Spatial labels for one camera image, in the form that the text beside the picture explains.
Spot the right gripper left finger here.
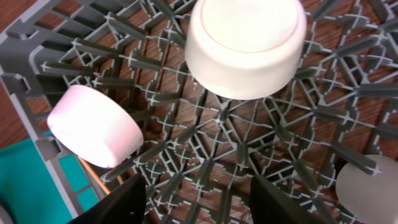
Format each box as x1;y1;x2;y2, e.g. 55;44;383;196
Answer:
68;174;147;224

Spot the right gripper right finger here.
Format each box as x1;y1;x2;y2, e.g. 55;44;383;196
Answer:
249;176;324;224

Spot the wooden chopstick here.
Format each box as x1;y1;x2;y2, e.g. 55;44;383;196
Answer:
77;156;111;195

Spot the white bowl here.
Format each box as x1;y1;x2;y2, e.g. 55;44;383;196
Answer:
185;0;307;100
47;85;144;168

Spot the small white cup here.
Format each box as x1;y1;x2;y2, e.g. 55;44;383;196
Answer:
335;155;397;224

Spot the grey dishwasher rack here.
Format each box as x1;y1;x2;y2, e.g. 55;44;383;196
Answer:
1;0;397;223

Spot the teal serving tray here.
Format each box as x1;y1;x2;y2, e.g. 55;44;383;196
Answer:
0;130;100;224

